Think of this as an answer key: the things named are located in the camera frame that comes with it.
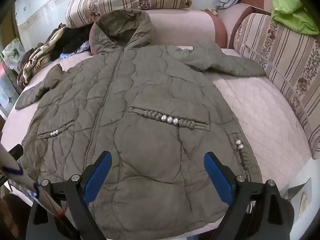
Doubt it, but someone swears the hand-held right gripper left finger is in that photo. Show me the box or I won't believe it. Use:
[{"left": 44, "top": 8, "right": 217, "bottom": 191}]
[{"left": 34, "top": 151, "right": 113, "bottom": 240}]

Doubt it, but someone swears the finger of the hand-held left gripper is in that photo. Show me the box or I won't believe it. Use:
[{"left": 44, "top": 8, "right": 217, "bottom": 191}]
[{"left": 9, "top": 144, "right": 24, "bottom": 162}]

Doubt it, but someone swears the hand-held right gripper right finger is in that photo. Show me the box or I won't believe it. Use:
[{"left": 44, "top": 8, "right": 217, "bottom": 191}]
[{"left": 203, "top": 151, "right": 294, "bottom": 240}]

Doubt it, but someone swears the olive quilted jacket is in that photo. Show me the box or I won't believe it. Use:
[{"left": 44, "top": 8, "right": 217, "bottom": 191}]
[{"left": 15, "top": 9, "right": 266, "bottom": 239}]

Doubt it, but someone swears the white rod with blue marks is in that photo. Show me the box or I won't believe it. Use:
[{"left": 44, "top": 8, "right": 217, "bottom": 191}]
[{"left": 0, "top": 142, "right": 66, "bottom": 218}]

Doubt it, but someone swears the wooden door with leaded glass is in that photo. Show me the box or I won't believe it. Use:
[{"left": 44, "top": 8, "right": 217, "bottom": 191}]
[{"left": 0, "top": 55, "right": 22, "bottom": 117}]

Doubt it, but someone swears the brown patterned blanket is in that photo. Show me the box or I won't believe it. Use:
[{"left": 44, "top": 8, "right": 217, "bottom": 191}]
[{"left": 17, "top": 24, "right": 68, "bottom": 88}]

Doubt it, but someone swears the green printed box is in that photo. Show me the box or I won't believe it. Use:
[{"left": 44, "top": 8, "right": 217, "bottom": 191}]
[{"left": 1, "top": 39, "right": 25, "bottom": 63}]

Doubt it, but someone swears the blue plastic bag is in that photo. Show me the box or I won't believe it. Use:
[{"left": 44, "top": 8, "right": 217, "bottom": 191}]
[{"left": 59, "top": 42, "right": 91, "bottom": 59}]

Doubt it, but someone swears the black cloth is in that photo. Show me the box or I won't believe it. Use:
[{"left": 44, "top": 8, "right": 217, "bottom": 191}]
[{"left": 59, "top": 26, "right": 92, "bottom": 55}]

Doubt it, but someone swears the pink maroon backrest cushion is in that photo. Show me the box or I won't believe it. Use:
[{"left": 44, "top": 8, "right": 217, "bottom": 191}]
[
  {"left": 89, "top": 9, "right": 227, "bottom": 55},
  {"left": 217, "top": 0, "right": 275, "bottom": 48}
]

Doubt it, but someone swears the light blue cloth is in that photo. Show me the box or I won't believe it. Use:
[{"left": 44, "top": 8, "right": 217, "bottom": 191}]
[{"left": 216, "top": 0, "right": 243, "bottom": 9}]

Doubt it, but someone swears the green cloth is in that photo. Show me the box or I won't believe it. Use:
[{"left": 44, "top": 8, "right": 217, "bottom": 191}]
[{"left": 271, "top": 0, "right": 320, "bottom": 35}]

